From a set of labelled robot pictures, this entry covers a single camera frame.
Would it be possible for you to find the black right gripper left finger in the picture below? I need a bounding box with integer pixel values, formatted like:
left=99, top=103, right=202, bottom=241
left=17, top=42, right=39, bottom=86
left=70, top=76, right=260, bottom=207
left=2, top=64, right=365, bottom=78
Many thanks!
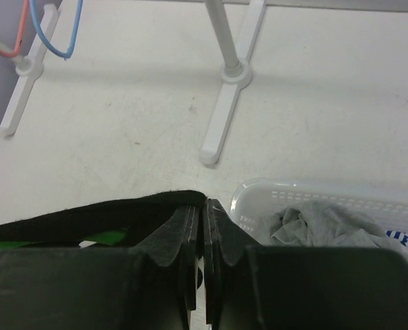
left=0, top=206, right=199, bottom=329

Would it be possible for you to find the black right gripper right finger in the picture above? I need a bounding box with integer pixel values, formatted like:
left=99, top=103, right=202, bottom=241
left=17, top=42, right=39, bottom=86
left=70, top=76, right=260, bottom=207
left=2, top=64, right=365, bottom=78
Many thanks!
left=202, top=199, right=408, bottom=329

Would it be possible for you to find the green velvet hanger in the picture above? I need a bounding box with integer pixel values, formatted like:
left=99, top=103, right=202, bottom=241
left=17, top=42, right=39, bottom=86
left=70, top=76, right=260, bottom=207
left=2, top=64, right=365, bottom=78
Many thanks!
left=0, top=229, right=127, bottom=250

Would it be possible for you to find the black garment with green stripe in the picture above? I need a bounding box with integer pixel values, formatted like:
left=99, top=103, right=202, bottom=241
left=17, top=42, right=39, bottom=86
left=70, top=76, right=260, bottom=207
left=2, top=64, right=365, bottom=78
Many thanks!
left=0, top=190, right=207, bottom=247

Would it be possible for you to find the grey tank top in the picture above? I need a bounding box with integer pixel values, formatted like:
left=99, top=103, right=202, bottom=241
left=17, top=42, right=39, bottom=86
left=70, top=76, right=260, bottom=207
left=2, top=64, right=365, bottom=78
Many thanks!
left=258, top=201, right=408, bottom=256

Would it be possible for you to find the light blue wire hanger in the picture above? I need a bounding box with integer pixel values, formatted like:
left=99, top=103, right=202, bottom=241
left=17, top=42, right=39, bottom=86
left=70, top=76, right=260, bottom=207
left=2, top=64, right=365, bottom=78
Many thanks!
left=28, top=1, right=85, bottom=61

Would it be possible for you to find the pink wire hanger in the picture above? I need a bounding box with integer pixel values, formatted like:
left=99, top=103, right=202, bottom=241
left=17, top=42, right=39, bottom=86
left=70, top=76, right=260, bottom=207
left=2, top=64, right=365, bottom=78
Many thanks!
left=0, top=1, right=29, bottom=58

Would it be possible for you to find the white plastic laundry basket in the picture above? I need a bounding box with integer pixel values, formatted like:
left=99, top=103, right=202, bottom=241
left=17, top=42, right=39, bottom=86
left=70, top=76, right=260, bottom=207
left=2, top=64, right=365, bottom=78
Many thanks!
left=229, top=178, right=408, bottom=244

